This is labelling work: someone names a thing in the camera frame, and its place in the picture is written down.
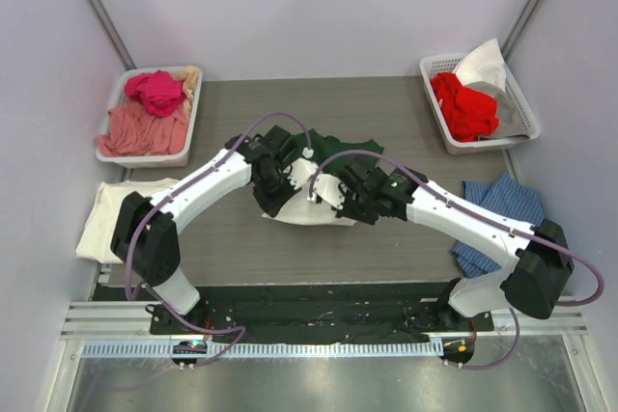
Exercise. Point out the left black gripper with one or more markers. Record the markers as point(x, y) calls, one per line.
point(278, 195)

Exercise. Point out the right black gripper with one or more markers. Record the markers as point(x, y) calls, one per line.
point(351, 201)

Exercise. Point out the white and green t-shirt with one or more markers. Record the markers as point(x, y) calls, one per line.
point(298, 211)

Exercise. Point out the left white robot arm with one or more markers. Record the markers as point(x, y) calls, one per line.
point(146, 234)

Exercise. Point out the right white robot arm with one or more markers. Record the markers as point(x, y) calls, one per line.
point(533, 268)

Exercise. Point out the beige garment in bin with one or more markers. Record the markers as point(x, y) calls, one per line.
point(189, 76)

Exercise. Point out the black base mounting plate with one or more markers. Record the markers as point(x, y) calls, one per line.
point(329, 314)

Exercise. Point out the magenta t-shirt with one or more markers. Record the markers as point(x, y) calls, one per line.
point(159, 92)

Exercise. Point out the red t-shirt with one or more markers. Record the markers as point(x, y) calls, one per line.
point(469, 114)

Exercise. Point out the blue plaid shirt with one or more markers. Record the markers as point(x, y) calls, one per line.
point(506, 197)

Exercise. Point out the salmon pink t-shirt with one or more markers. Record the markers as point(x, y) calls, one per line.
point(135, 132)

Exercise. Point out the right white perforated basket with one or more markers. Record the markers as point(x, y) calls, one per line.
point(432, 65)

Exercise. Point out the grey white garment in basket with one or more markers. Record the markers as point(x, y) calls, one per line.
point(483, 70)

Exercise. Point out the folded cream t-shirt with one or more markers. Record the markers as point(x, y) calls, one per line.
point(94, 243)

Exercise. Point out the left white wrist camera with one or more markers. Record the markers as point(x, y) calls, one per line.
point(301, 170)

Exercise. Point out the slotted white cable duct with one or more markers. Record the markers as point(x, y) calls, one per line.
point(188, 349)

